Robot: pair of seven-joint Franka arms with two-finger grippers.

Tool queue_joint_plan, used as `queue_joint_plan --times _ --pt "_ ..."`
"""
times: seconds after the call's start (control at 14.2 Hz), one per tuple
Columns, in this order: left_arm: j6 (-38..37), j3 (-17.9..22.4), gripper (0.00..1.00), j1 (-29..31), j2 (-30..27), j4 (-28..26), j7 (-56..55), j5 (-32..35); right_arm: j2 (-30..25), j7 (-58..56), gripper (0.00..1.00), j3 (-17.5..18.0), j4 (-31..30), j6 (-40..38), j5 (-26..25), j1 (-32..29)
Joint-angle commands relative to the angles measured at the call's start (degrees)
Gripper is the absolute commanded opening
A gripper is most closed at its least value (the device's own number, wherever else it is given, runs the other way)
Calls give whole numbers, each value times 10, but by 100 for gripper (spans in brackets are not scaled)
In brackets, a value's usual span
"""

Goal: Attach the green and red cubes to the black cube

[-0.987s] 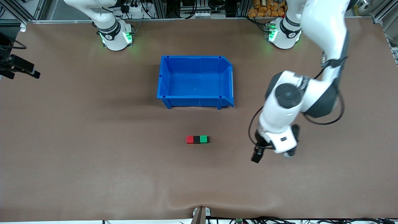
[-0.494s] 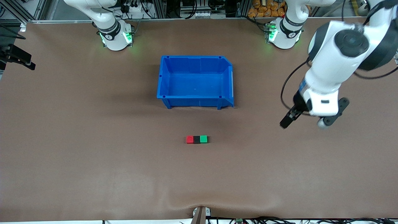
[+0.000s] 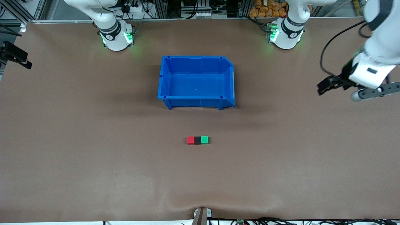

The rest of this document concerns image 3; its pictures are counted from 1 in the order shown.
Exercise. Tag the brown table cover mat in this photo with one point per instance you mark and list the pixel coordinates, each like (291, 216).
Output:
(93, 181)

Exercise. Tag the metal table edge clamp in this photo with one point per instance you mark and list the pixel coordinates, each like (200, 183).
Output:
(202, 215)

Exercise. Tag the small red cube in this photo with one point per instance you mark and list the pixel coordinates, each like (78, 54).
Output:
(190, 140)

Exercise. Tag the small black cube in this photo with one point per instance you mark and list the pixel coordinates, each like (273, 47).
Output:
(197, 140)

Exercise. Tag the small green cube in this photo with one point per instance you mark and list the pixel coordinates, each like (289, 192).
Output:
(204, 139)

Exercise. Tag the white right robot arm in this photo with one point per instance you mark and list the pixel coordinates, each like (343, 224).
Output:
(114, 37)

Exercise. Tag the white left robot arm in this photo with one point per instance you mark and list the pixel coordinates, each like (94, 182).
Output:
(289, 36)

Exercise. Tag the blue plastic storage bin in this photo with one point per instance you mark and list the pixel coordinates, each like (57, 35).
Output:
(195, 84)

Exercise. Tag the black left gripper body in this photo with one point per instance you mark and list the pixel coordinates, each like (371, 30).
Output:
(343, 78)

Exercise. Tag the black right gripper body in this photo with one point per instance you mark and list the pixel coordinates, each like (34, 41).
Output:
(12, 53)

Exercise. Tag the white power strip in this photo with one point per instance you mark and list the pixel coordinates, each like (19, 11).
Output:
(134, 7)

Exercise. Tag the orange netted bag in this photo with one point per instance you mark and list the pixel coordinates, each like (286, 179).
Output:
(268, 7)

